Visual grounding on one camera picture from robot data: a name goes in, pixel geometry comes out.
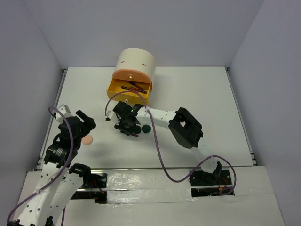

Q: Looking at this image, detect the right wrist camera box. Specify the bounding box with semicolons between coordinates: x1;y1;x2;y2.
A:
105;111;114;121

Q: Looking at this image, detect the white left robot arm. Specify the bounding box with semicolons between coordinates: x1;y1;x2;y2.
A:
7;105;96;226

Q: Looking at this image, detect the green round pad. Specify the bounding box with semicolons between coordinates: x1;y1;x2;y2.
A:
133;126;142;134
142;124;151;133

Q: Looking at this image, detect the yellow drawer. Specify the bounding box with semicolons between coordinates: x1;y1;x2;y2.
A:
107;79;152;105

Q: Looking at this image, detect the clear plastic sheet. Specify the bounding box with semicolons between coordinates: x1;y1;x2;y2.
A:
106;169;193;204

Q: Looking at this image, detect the peach round makeup puff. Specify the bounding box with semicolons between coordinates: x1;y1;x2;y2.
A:
81;135;93;145

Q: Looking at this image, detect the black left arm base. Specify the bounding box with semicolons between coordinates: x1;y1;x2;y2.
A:
69;163;107;204

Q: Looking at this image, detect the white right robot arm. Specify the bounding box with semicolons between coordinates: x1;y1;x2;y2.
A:
105;101;222;184

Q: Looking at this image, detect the cream round drawer cabinet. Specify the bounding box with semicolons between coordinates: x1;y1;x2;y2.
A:
114;48;156;80

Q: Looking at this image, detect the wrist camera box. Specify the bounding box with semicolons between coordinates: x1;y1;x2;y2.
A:
105;111;114;121
55;104;72;124

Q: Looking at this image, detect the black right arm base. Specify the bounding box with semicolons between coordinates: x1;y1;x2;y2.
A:
188;161;234;197

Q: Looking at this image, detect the green round pad folded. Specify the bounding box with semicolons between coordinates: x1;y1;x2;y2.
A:
133;126;142;134

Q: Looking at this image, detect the orange top drawer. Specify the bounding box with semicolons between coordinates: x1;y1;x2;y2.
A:
112;69;152;83

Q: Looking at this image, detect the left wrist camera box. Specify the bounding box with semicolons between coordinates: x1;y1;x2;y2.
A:
55;104;72;124

